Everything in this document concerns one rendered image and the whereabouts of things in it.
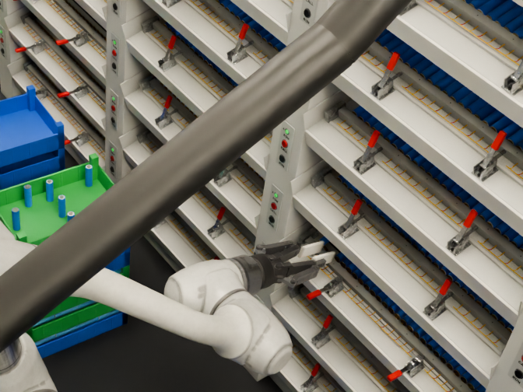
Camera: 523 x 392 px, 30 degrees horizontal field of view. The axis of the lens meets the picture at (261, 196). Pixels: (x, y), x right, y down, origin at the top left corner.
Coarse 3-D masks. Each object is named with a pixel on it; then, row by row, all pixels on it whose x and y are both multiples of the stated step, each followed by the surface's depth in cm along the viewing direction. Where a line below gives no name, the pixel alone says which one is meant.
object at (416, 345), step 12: (312, 240) 230; (324, 252) 228; (336, 264) 225; (348, 276) 223; (360, 288) 221; (372, 300) 219; (384, 312) 216; (396, 324) 214; (408, 336) 212; (420, 348) 210; (432, 360) 208; (444, 372) 206; (456, 384) 204
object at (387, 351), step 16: (304, 224) 230; (304, 240) 231; (320, 272) 227; (320, 288) 225; (336, 304) 222; (352, 304) 221; (352, 320) 219; (368, 320) 218; (400, 320) 217; (368, 336) 216; (384, 336) 215; (384, 352) 213; (400, 352) 213; (432, 352) 212; (400, 368) 210; (416, 384) 208; (432, 384) 207
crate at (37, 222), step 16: (96, 160) 254; (48, 176) 250; (64, 176) 253; (80, 176) 256; (96, 176) 257; (0, 192) 244; (16, 192) 247; (32, 192) 250; (64, 192) 253; (80, 192) 254; (96, 192) 255; (0, 208) 246; (32, 208) 247; (48, 208) 248; (80, 208) 249; (32, 224) 243; (48, 224) 244; (64, 224) 245; (32, 240) 232
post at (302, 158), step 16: (320, 0) 187; (320, 16) 189; (320, 96) 203; (304, 112) 204; (272, 144) 218; (304, 144) 210; (272, 160) 221; (304, 160) 214; (320, 160) 218; (272, 176) 223; (288, 176) 218; (288, 192) 220; (288, 208) 222; (288, 224) 226; (256, 240) 239; (272, 240) 233; (272, 288) 241
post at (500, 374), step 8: (520, 320) 174; (520, 328) 175; (512, 336) 177; (520, 336) 176; (512, 344) 178; (520, 344) 177; (504, 352) 181; (512, 352) 179; (504, 360) 181; (512, 360) 180; (496, 368) 184; (504, 368) 182; (496, 376) 185; (504, 376) 183; (496, 384) 186; (504, 384) 184; (512, 384) 182
